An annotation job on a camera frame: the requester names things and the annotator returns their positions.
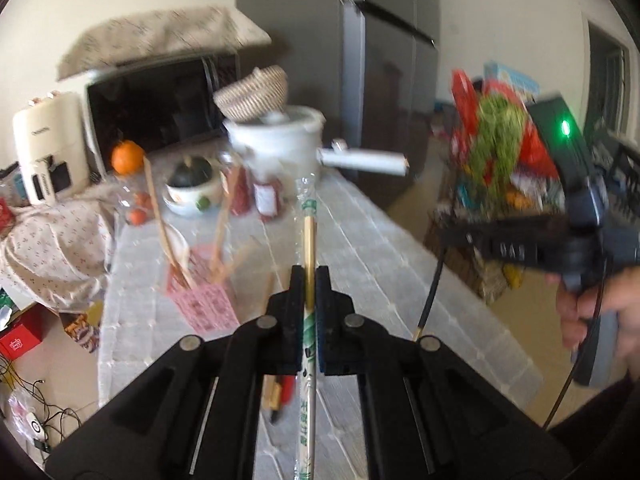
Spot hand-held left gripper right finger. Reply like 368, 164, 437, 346
316, 265, 576, 480

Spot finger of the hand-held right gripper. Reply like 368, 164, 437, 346
442, 222, 557, 268

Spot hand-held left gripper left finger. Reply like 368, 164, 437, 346
45, 265, 306, 480

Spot wooden chopstick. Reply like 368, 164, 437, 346
143, 156, 190, 287
262, 272, 282, 412
212, 179, 234, 275

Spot paper chopsticks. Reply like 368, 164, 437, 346
294, 174, 322, 480

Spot pink utensil holder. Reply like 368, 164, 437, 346
166, 245, 239, 334

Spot white plastic spoon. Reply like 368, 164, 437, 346
165, 224, 194, 282

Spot person's right forearm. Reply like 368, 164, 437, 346
547, 360, 640, 480

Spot person's right hand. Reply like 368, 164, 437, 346
554, 265, 640, 362

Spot red plastic bag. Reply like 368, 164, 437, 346
519, 124, 562, 182
449, 69, 482, 162

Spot green leafy vegetable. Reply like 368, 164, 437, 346
466, 94, 529, 202

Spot window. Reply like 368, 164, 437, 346
586, 19, 634, 137

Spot blue and white box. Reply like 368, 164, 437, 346
482, 61, 542, 99

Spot jar of red dates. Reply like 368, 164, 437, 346
252, 172, 284, 224

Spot tall jar of red berries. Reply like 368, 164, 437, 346
220, 152, 251, 218

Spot white bowl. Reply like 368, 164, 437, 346
163, 175, 224, 218

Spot white electric pot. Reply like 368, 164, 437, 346
223, 104, 412, 182

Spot green squash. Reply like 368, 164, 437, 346
167, 155, 214, 189

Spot woven basket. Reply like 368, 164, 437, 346
213, 65, 290, 124

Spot grey refrigerator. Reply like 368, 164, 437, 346
236, 0, 442, 212

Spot orange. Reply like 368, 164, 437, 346
110, 139, 146, 176

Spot microwave oven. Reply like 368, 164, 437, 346
82, 52, 242, 174

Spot floral tablecloth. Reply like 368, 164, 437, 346
0, 179, 122, 312

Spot red box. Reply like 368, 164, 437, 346
0, 322, 44, 362

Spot floral cloth cover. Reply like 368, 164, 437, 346
55, 5, 274, 82

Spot black cable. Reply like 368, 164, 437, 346
544, 254, 609, 432

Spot floor cables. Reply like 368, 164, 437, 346
0, 354, 97, 457

